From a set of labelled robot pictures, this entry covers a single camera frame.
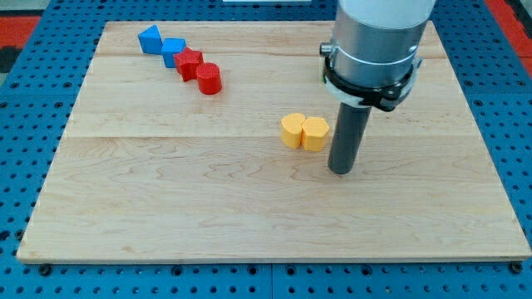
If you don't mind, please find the blue triangle block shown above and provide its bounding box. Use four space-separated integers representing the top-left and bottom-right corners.
138 25 163 55

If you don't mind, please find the light wooden board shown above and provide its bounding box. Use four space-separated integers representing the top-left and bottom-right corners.
17 22 531 264

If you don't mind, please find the blue cube block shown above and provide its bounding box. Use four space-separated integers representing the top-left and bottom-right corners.
161 37 186 68

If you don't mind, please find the black white clamp collar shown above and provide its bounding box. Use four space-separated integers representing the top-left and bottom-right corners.
319 42 423 112

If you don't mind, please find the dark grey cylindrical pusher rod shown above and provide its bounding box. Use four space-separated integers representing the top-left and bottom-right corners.
328 103 371 174

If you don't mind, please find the red cylinder block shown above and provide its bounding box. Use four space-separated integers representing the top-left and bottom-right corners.
196 62 222 95

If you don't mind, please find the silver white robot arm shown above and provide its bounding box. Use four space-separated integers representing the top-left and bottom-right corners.
319 0 436 174

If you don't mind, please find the yellow hexagon block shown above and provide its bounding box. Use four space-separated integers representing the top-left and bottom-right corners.
301 116 330 151

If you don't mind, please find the red star block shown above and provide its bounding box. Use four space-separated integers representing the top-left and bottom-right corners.
173 47 204 81

